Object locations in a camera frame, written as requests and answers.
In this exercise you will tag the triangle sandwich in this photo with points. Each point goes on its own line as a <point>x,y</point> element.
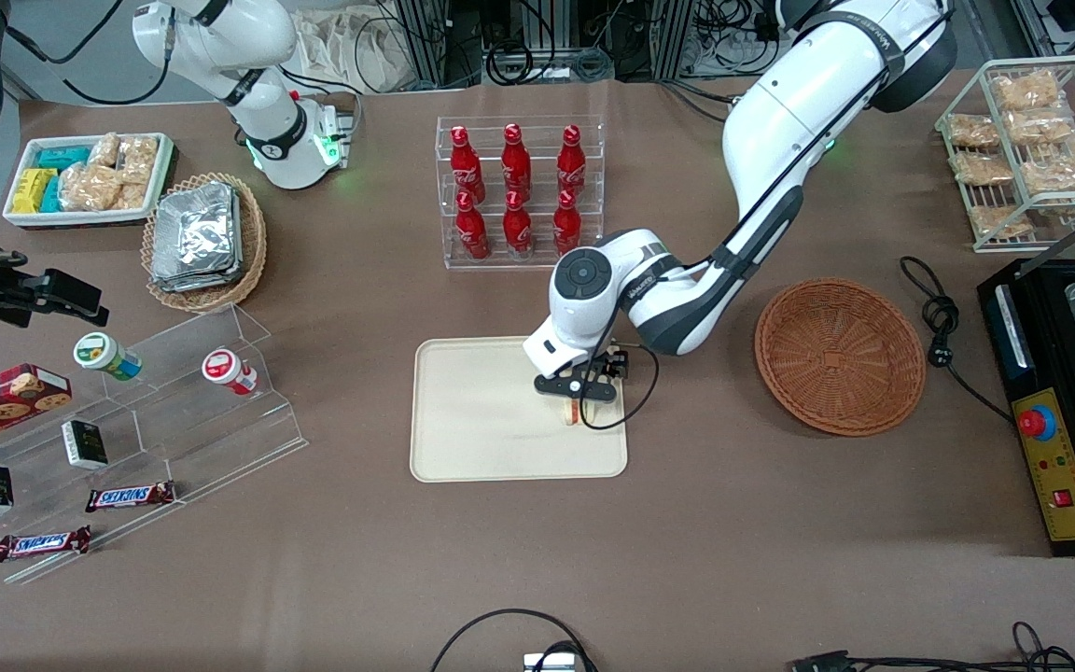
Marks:
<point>572,416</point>

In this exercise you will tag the red lid yogurt cup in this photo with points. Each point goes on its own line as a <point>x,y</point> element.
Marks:
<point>225,369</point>

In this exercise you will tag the yellow snack packet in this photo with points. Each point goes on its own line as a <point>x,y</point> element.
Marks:
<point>34,189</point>

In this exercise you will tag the clear acrylic stepped display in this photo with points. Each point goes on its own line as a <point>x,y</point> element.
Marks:
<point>220,439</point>

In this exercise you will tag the white cloth bag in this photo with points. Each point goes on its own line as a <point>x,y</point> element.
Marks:
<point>332,47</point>

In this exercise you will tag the red cola bottle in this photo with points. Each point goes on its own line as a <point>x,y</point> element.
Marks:
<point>567,224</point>
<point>518,231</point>
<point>467,168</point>
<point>572,166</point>
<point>516,163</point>
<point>472,233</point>

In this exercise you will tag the grey device table edge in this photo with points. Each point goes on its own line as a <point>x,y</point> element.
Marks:
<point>551,663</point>

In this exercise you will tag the green lid yogurt cup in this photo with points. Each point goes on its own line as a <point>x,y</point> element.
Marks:
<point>104,355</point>

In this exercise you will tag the silver foil lidded container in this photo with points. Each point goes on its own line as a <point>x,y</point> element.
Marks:
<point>197,233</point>

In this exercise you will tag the clear acrylic bottle rack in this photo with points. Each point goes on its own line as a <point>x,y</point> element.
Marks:
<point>519,252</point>

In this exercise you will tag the clear bag puffed snack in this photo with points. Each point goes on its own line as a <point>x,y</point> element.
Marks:
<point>973,131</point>
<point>1060,168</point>
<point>1026,91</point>
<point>999,222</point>
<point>983,169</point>
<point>1040,126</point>

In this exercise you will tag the black sealing machine yellow panel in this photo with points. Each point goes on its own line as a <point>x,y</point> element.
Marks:
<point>1051,373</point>

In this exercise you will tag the clear bag rice crackers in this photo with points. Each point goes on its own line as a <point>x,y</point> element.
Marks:
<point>139,159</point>
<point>90,188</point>
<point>105,149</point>

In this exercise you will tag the brown round wicker basket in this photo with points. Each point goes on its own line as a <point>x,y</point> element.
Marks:
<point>841,359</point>

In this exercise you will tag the teal snack packet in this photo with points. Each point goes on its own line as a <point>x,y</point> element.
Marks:
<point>63,156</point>
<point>51,196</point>

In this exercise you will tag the beige plastic tray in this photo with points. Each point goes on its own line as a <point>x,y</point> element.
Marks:
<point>481,420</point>

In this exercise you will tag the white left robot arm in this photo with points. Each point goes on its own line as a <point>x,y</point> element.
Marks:
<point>780,121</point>

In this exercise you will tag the tan oval wicker basket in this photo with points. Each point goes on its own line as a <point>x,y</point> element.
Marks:
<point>253,252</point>

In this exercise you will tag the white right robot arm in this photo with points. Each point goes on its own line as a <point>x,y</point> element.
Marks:
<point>220,42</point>

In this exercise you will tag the white rectangular snack bin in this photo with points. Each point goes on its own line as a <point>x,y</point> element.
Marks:
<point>20,216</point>

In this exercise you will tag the snickers chocolate bar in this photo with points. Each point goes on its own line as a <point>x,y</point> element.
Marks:
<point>43,543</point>
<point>130,496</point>

